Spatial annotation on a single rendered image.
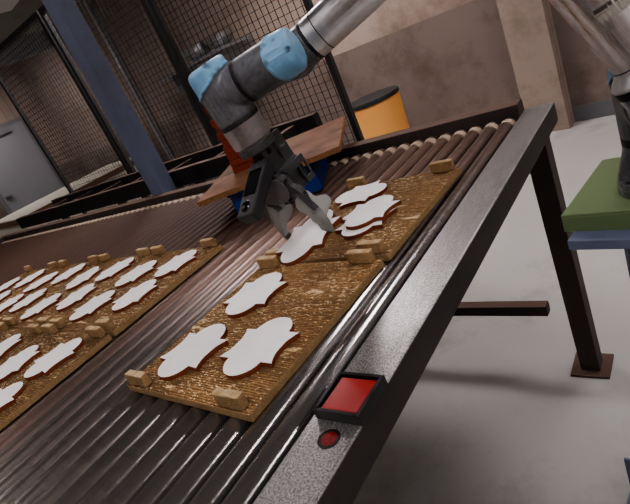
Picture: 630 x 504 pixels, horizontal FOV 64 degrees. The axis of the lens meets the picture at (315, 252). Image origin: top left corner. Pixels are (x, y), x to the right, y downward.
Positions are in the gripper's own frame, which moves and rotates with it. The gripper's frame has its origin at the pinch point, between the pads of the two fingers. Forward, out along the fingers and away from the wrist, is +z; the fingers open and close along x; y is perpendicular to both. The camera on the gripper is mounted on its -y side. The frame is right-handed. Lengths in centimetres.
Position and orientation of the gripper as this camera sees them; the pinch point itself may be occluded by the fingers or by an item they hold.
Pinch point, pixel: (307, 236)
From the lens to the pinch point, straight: 97.1
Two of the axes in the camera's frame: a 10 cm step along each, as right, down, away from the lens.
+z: 5.2, 7.7, 3.7
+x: -6.9, 1.3, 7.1
